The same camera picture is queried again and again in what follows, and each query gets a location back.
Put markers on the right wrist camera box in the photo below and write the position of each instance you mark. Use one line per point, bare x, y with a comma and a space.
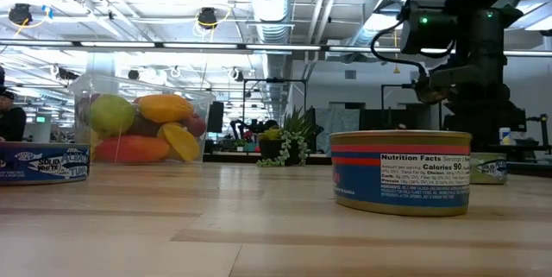
431, 31

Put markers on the person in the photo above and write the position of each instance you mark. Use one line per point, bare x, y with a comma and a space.
13, 121

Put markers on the long horizontal light bar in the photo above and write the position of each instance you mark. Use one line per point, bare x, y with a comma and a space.
198, 45

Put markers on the clear plastic bin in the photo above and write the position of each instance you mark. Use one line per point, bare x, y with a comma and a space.
82, 147

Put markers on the green label tuna can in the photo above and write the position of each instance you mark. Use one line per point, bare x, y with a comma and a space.
489, 169

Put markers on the green lit sign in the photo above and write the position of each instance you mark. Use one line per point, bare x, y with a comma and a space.
41, 119

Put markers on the potted succulent plant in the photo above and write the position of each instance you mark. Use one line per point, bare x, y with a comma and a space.
276, 149

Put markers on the large blue-red chicken can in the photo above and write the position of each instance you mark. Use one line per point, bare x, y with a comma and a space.
401, 182

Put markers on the grey fabric cover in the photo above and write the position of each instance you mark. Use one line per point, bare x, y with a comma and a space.
340, 126

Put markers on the green toy apple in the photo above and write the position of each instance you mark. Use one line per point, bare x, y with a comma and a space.
111, 115

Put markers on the black computer monitor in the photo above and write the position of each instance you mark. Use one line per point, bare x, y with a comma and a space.
521, 119

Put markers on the white bottle blue label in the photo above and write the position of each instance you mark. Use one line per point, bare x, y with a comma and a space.
505, 136

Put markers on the dark red toy fruit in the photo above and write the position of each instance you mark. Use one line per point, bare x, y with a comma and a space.
144, 127

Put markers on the blue label tuna can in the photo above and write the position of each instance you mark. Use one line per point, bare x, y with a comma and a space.
43, 165

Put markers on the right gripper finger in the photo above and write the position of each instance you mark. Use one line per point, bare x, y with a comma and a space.
493, 126
463, 121

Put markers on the black camera stand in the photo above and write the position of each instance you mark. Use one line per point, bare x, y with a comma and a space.
544, 128

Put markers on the black speaker box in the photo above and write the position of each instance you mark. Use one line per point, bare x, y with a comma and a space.
215, 117

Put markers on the black metal frame rig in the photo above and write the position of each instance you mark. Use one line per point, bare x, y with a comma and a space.
276, 80
390, 86

